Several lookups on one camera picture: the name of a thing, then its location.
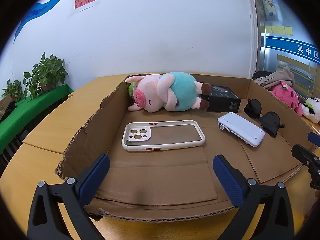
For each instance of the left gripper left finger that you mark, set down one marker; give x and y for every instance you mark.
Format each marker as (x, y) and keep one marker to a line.
(45, 219)

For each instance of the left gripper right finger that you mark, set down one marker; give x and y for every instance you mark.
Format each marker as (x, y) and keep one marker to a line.
(276, 220)

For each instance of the black sunglasses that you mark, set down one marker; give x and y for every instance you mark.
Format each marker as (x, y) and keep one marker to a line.
(270, 121)

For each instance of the white power bank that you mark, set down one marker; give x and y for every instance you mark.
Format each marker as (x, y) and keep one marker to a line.
(242, 128)

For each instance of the black charger box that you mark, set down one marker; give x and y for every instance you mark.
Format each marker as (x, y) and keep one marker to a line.
(222, 99)

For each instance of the white clear phone case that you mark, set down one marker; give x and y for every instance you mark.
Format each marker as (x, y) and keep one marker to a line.
(162, 135)

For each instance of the pink pig plush teal shirt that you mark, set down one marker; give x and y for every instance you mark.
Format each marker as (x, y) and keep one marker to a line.
(174, 91)

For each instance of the white panda plush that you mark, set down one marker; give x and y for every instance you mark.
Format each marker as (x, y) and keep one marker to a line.
(311, 109)

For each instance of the pink strawberry bear plush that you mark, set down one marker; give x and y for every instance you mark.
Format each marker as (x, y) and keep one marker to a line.
(287, 95)

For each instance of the beige folded cloth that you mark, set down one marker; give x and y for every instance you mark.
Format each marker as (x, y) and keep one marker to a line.
(268, 80)

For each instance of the green covered bench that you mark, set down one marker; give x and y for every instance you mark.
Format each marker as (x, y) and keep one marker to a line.
(26, 110)

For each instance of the small cardboard box on bench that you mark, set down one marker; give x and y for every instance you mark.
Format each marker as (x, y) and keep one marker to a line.
(4, 104)

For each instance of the cardboard tray box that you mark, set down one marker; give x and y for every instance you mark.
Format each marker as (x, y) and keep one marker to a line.
(157, 186)

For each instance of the small potted plant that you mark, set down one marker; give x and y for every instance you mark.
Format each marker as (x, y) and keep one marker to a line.
(14, 90)

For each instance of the potted green plant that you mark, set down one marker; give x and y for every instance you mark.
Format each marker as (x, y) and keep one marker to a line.
(45, 75)

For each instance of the blue wave wall decal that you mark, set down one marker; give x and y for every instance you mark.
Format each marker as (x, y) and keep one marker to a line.
(37, 10)

